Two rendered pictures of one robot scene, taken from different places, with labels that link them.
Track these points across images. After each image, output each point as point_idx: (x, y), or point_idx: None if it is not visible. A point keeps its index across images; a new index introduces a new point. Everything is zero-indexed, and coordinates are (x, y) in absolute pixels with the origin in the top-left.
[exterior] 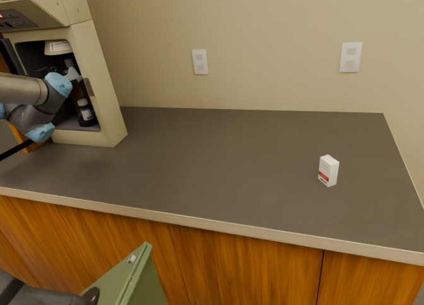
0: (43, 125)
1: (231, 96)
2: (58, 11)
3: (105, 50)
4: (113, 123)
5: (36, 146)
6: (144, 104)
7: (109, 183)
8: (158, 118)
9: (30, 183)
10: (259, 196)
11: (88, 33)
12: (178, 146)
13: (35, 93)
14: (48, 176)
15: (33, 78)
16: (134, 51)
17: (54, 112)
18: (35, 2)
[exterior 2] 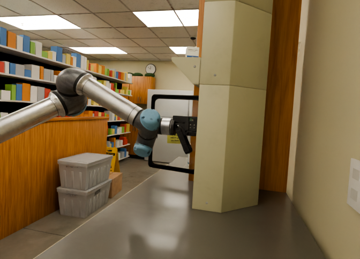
0: (139, 143)
1: None
2: (192, 72)
3: (305, 135)
4: (204, 186)
5: None
6: (308, 216)
7: (126, 213)
8: (270, 229)
9: (144, 186)
10: None
11: (216, 95)
12: (188, 249)
13: (125, 114)
14: (151, 190)
15: (134, 106)
16: (316, 142)
17: (143, 137)
18: (175, 63)
